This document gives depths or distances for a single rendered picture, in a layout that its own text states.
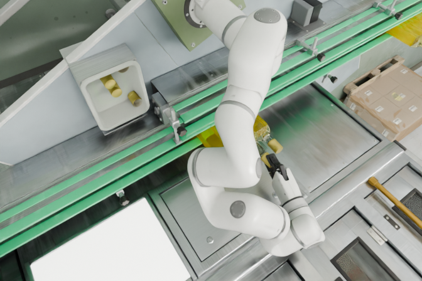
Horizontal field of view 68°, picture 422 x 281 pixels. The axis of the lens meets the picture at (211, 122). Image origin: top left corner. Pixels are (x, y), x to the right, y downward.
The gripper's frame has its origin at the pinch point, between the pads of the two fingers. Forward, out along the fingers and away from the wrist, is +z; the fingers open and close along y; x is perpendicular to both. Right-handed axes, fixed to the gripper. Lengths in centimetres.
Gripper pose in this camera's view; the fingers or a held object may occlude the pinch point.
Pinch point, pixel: (271, 162)
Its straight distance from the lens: 107.8
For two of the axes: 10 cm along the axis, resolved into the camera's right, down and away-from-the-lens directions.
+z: -3.3, -7.5, 5.7
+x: -9.5, 2.7, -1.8
